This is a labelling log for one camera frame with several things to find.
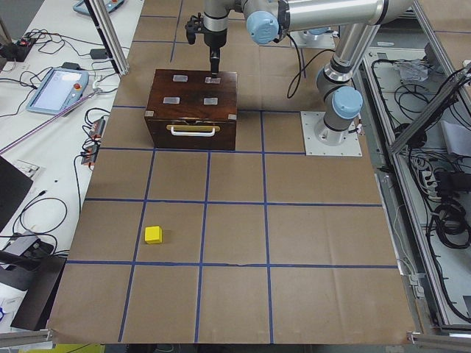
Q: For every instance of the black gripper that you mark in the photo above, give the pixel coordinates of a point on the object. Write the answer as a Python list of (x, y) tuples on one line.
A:
[(213, 38)]

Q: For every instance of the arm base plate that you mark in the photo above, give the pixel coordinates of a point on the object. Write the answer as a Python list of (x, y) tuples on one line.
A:
[(326, 43), (319, 140)]

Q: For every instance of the wooden drawer with white handle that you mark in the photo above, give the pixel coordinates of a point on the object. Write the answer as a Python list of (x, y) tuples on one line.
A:
[(192, 134)]

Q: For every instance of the yellow block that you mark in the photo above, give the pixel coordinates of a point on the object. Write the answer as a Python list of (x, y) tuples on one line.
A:
[(153, 235)]

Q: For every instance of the dark wooden drawer box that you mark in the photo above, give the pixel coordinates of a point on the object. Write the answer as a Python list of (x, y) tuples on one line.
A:
[(195, 95)]

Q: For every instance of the brown paper table cover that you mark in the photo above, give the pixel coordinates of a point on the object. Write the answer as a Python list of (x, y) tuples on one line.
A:
[(262, 244)]

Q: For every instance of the black power adapter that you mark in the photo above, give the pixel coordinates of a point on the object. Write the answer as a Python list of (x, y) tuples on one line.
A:
[(98, 54)]

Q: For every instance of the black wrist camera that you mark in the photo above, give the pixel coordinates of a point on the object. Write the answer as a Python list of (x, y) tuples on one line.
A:
[(193, 27)]

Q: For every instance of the aluminium frame post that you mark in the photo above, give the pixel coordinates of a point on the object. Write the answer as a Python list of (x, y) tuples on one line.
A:
[(107, 34)]

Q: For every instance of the black laptop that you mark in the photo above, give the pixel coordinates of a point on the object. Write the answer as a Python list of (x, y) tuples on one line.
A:
[(14, 186)]

